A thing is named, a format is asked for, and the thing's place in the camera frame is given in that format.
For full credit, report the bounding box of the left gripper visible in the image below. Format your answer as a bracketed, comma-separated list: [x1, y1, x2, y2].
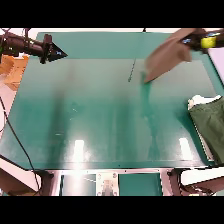
[38, 33, 57, 65]

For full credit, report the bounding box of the white garment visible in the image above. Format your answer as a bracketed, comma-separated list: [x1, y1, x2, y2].
[187, 94, 223, 113]

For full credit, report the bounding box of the green garment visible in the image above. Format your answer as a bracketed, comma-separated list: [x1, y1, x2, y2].
[188, 97, 224, 167]

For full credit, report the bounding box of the black cable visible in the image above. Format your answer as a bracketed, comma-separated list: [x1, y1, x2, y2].
[0, 95, 42, 197]

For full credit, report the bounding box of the silver frame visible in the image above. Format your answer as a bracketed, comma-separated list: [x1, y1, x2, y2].
[42, 167, 183, 197]

